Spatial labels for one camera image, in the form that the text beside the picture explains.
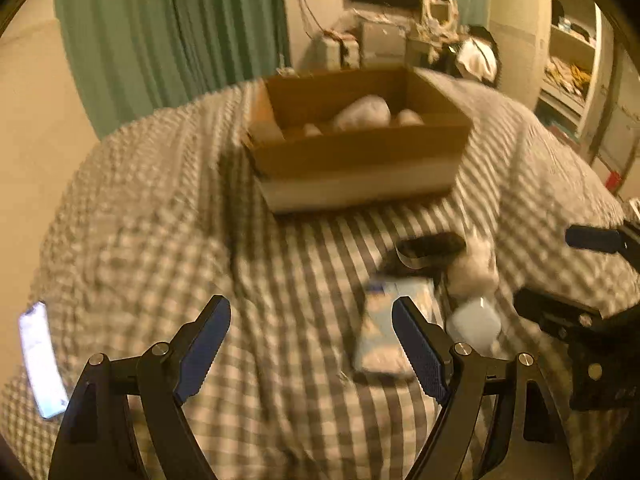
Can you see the grey checkered bed cover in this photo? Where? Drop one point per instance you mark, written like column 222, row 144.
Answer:
column 165, row 213

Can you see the cardboard box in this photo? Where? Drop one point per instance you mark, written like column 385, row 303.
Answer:
column 345, row 169

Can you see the white animal figurine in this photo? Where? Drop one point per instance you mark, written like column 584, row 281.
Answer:
column 474, row 272

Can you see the light blue earbuds case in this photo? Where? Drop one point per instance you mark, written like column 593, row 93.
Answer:
column 475, row 322

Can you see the grey mini fridge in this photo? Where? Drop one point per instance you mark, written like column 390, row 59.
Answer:
column 381, row 45

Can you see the white purple cream tube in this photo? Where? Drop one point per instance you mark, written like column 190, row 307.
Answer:
column 300, row 132

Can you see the white oval vanity mirror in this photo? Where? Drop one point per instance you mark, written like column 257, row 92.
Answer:
column 440, row 17

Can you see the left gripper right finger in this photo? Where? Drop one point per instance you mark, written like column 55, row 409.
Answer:
column 525, row 438

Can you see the white tape roll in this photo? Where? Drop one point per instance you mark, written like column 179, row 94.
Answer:
column 406, row 118

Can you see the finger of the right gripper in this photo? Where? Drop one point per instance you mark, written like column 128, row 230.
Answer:
column 623, row 240
column 562, row 317

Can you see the white wardrobe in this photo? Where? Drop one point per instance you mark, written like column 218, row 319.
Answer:
column 556, row 58

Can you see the white sock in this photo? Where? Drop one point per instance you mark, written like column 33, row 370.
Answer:
column 368, row 112

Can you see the smartphone with lit screen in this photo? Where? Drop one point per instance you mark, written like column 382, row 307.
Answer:
column 39, row 359

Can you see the white suitcase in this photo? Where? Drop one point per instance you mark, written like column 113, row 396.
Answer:
column 339, row 53

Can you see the white cloth on chair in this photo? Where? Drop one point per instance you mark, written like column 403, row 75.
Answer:
column 476, row 60

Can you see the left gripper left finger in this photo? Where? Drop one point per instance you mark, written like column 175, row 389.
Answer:
column 96, row 438

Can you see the dark transparent glasses case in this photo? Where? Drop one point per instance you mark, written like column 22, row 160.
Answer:
column 427, row 255

